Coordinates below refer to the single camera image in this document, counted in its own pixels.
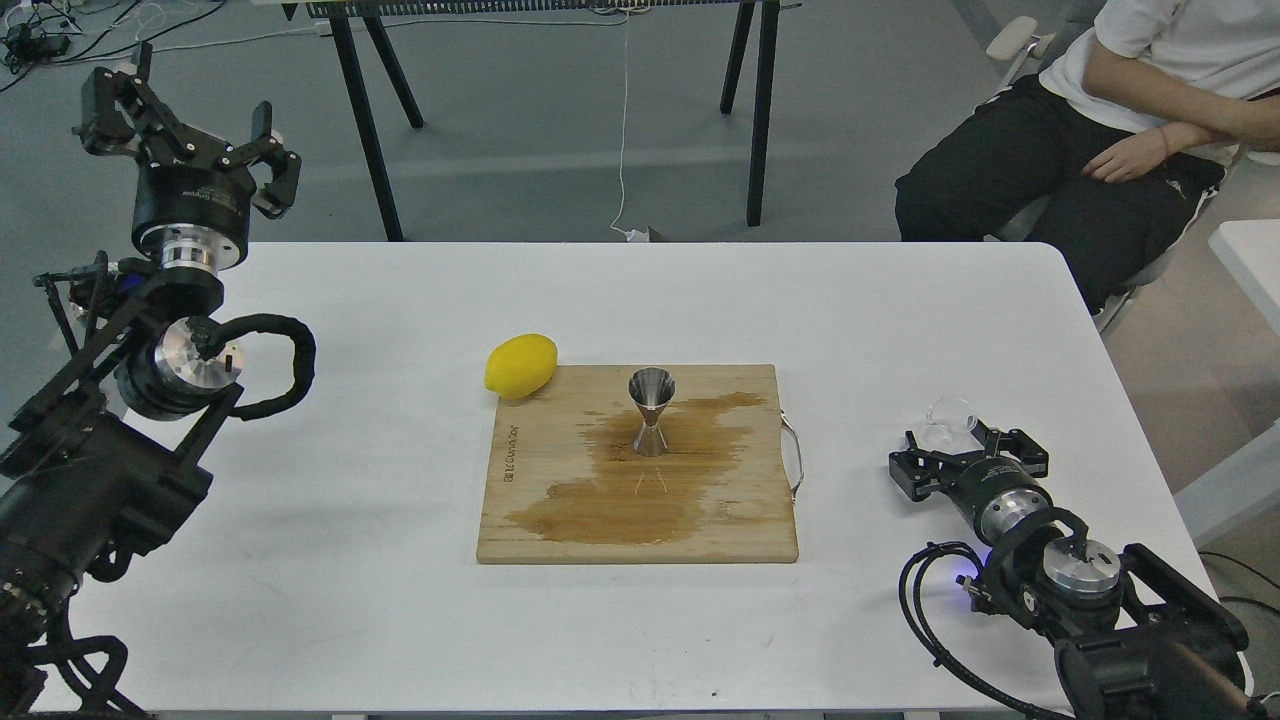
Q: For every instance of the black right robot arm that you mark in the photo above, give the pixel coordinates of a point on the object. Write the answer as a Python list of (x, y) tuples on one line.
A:
[(1132, 638)]

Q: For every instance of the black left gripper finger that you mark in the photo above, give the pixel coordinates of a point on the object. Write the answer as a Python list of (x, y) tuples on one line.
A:
[(276, 197), (121, 115)]

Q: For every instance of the clear glass measuring cup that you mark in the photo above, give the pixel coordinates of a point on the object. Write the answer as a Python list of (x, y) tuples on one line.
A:
[(948, 427)]

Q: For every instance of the yellow lemon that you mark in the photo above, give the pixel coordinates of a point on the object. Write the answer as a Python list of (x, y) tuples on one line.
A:
[(521, 366)]

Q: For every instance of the person left hand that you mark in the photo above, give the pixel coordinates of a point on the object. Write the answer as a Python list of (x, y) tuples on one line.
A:
[(1130, 158)]

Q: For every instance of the steel double jigger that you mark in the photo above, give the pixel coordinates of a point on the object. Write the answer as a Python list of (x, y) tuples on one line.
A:
[(651, 389)]

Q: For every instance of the white office chair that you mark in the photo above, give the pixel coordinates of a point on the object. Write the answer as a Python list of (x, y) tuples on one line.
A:
[(1016, 44)]

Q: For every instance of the wooden cutting board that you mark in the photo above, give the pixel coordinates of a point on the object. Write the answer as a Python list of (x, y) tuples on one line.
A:
[(565, 486)]

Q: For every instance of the seated person white shirt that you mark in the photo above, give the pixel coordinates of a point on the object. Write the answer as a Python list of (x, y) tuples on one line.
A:
[(1206, 71)]

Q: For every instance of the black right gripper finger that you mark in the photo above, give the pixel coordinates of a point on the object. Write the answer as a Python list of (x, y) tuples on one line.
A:
[(1013, 443), (919, 472)]

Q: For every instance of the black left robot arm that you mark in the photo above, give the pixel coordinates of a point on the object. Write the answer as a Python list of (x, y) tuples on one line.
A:
[(104, 467)]

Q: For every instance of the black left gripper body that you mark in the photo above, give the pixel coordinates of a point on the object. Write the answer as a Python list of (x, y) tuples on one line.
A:
[(180, 202)]

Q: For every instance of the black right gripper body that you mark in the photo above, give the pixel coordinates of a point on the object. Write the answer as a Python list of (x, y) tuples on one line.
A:
[(994, 495)]

